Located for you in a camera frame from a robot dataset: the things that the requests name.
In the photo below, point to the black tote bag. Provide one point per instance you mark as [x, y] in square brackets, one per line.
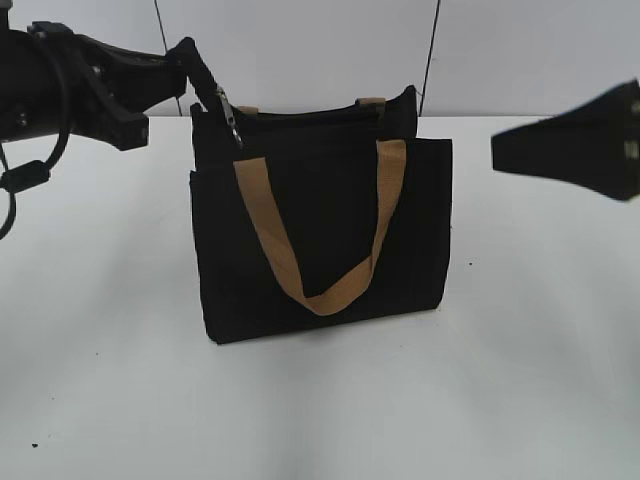
[239, 295]

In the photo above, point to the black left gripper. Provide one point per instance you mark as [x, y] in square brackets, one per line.
[93, 75]

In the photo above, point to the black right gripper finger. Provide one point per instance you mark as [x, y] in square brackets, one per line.
[595, 146]

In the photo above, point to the silver zipper pull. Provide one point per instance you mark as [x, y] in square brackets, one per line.
[229, 115]

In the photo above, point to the tan front bag handle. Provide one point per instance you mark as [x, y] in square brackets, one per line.
[322, 217]

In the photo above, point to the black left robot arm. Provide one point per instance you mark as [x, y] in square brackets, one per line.
[30, 103]

